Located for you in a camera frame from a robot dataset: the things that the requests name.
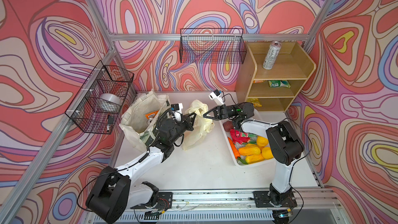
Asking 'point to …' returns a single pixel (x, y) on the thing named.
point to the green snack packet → (279, 83)
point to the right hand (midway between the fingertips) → (205, 120)
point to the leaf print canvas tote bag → (133, 122)
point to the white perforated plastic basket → (226, 135)
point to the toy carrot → (236, 151)
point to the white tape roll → (110, 102)
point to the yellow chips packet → (255, 101)
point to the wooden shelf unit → (272, 74)
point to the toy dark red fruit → (227, 125)
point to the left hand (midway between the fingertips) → (198, 113)
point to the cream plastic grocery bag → (202, 125)
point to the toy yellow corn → (249, 150)
